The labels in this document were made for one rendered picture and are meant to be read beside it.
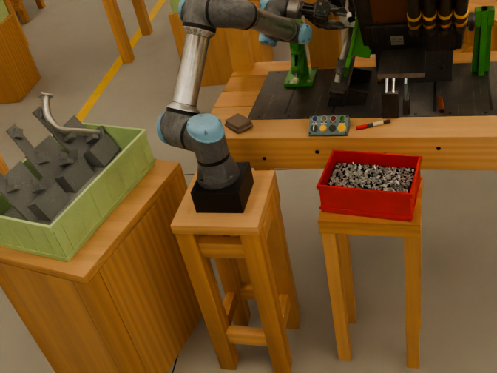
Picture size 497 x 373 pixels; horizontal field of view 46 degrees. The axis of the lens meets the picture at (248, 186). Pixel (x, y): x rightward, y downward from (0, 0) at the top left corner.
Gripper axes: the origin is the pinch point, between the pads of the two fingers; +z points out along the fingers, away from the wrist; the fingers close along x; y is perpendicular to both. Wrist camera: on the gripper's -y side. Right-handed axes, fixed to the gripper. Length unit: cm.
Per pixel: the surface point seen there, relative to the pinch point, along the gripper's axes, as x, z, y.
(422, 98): -21.6, 34.7, -9.6
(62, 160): -79, -98, 4
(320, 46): -0.7, -11.2, -36.0
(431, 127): -36, 38, 6
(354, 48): -11.6, 4.3, 4.3
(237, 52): -9, -49, -44
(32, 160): -82, -105, 12
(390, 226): -75, 29, 26
